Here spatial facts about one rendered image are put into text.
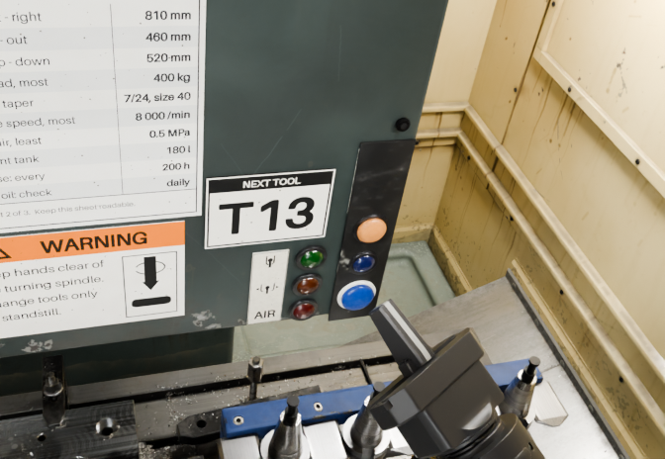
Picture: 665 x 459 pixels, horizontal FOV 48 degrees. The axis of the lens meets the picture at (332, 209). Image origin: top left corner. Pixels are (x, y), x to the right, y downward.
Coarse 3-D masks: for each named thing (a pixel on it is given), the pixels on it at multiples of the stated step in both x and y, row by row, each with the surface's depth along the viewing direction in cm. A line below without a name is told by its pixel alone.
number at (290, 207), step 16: (288, 192) 57; (304, 192) 58; (320, 192) 58; (256, 208) 58; (272, 208) 58; (288, 208) 58; (304, 208) 59; (320, 208) 59; (256, 224) 59; (272, 224) 59; (288, 224) 60; (304, 224) 60
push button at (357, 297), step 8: (352, 288) 66; (360, 288) 66; (368, 288) 67; (344, 296) 66; (352, 296) 66; (360, 296) 67; (368, 296) 67; (344, 304) 67; (352, 304) 67; (360, 304) 67; (368, 304) 68
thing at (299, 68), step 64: (256, 0) 47; (320, 0) 48; (384, 0) 49; (448, 0) 51; (256, 64) 50; (320, 64) 51; (384, 64) 52; (256, 128) 53; (320, 128) 54; (384, 128) 56; (192, 256) 59; (192, 320) 64
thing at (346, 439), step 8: (352, 416) 101; (344, 424) 100; (344, 432) 99; (384, 432) 100; (344, 440) 98; (384, 440) 99; (352, 448) 98; (360, 448) 98; (368, 448) 98; (376, 448) 98; (384, 448) 98; (352, 456) 99; (360, 456) 98; (368, 456) 99; (376, 456) 98
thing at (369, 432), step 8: (368, 400) 95; (360, 416) 96; (368, 416) 95; (352, 424) 99; (360, 424) 96; (368, 424) 96; (376, 424) 96; (352, 432) 98; (360, 432) 97; (368, 432) 96; (376, 432) 96; (352, 440) 98; (360, 440) 97; (368, 440) 97; (376, 440) 97
